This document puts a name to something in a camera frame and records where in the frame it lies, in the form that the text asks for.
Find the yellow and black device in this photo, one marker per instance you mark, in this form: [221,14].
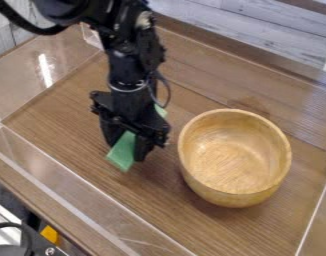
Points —
[55,238]

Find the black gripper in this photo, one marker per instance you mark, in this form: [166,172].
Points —
[127,109]

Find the clear acrylic corner bracket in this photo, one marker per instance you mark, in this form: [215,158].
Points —
[91,36]

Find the brown wooden bowl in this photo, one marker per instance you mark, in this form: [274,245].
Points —
[235,157]

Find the clear acrylic barrier panel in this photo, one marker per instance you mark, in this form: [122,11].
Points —
[99,224]

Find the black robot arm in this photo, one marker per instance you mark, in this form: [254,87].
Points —
[124,24]

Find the green rectangular block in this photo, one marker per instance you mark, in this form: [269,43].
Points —
[120,155]

